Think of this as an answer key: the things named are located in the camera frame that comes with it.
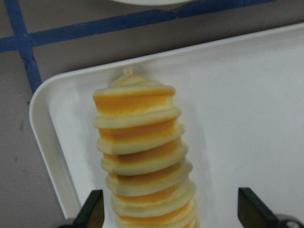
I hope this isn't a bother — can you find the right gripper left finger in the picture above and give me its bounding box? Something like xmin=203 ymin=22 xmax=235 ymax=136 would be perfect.
xmin=57 ymin=190 xmax=105 ymax=228

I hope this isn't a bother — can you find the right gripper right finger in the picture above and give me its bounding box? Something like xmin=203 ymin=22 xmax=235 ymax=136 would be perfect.
xmin=237 ymin=187 xmax=304 ymax=228

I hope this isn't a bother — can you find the white round plate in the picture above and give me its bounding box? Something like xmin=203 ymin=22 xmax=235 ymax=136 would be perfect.
xmin=114 ymin=0 xmax=190 ymax=6

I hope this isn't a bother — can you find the white rectangular tray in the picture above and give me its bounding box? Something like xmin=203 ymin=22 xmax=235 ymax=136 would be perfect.
xmin=29 ymin=24 xmax=304 ymax=228

